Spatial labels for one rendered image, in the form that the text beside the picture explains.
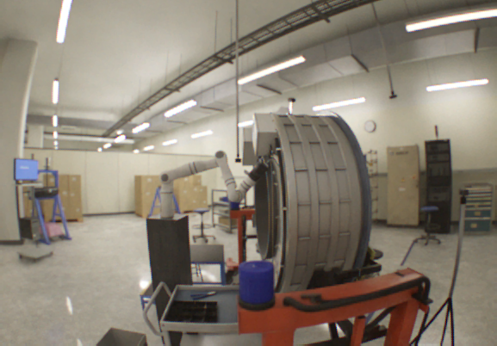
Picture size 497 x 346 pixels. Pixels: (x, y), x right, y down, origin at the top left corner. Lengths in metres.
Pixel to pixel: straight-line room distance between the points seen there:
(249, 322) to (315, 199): 0.71
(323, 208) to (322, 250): 0.23
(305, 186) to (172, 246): 0.98
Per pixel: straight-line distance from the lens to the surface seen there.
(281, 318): 0.86
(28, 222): 4.58
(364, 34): 4.87
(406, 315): 1.17
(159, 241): 1.77
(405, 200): 6.12
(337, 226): 1.33
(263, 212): 2.29
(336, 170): 1.36
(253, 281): 0.77
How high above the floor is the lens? 1.40
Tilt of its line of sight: 3 degrees up
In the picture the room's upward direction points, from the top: 1 degrees counter-clockwise
